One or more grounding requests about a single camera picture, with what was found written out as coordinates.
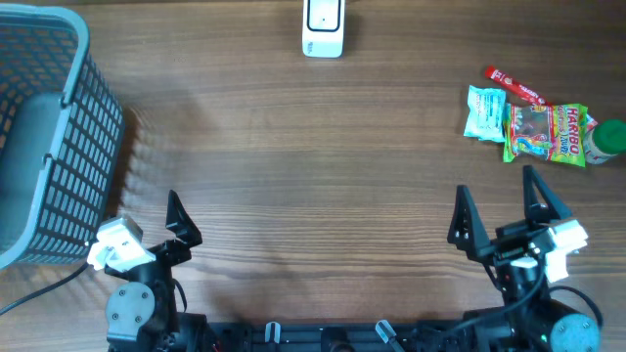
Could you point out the white barcode scanner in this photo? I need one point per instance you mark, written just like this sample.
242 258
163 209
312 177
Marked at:
323 23

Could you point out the Haribo gummy worms bag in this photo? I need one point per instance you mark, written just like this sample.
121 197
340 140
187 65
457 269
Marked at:
551 133

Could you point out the mint green snack packet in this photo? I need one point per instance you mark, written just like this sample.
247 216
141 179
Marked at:
486 114

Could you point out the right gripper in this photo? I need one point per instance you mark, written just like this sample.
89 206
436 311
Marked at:
511 242

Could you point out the red Nescafe stick packet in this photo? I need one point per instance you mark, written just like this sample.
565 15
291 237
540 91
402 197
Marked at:
509 83

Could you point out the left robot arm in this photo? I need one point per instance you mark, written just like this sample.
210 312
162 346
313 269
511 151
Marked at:
142 314

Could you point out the grey plastic shopping basket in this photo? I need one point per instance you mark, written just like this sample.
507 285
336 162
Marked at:
61 131

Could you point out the small red carton box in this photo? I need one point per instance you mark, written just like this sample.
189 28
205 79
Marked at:
590 123

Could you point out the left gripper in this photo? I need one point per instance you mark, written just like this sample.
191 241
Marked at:
179 223

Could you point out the green lid jar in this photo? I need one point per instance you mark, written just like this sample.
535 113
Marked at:
605 141

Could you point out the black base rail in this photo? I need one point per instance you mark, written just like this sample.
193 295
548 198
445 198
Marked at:
422 336

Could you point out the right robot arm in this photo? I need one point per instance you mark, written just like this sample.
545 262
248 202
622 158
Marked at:
530 319

